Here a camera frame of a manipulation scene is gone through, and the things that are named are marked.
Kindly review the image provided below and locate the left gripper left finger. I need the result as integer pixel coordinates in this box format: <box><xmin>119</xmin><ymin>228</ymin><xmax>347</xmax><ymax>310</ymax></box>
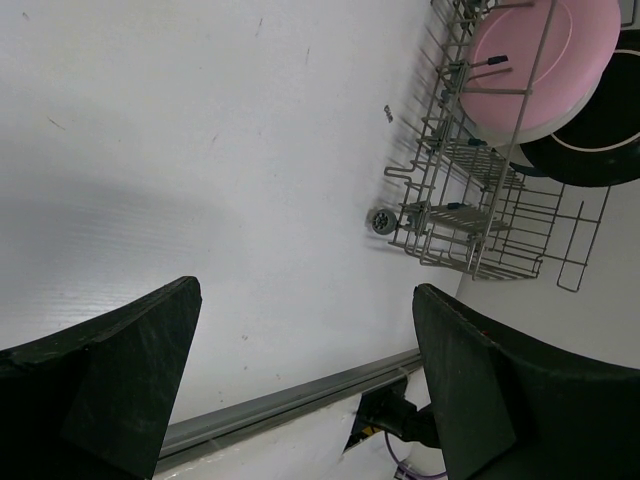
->
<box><xmin>1</xmin><ymin>276</ymin><xmax>202</xmax><ymax>479</ymax></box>

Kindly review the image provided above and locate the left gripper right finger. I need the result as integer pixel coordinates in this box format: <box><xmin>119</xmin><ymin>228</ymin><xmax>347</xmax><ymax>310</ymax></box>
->
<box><xmin>412</xmin><ymin>284</ymin><xmax>639</xmax><ymax>479</ymax></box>

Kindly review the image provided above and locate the brown rimmed cream plate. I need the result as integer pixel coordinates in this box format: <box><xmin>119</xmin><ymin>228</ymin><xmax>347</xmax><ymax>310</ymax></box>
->
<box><xmin>521</xmin><ymin>30</ymin><xmax>639</xmax><ymax>187</ymax></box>

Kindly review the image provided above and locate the pink plate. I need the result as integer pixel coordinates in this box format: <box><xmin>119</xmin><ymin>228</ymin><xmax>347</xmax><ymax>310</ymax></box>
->
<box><xmin>460</xmin><ymin>0</ymin><xmax>621</xmax><ymax>133</ymax></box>

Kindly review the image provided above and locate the small screw on table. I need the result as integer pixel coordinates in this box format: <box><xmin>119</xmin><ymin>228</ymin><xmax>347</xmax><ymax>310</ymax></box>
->
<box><xmin>383</xmin><ymin>105</ymin><xmax>394</xmax><ymax>124</ymax></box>

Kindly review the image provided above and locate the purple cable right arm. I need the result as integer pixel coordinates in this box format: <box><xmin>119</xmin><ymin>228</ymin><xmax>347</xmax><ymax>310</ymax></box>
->
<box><xmin>382</xmin><ymin>429</ymin><xmax>449</xmax><ymax>480</ymax></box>

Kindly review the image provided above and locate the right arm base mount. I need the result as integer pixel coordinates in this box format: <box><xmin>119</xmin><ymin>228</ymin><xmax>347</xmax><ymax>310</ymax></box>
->
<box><xmin>345</xmin><ymin>386</ymin><xmax>441</xmax><ymax>449</ymax></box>

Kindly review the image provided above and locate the grey wire dish rack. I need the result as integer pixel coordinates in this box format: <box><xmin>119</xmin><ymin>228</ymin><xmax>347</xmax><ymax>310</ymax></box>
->
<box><xmin>369</xmin><ymin>1</ymin><xmax>610</xmax><ymax>292</ymax></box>

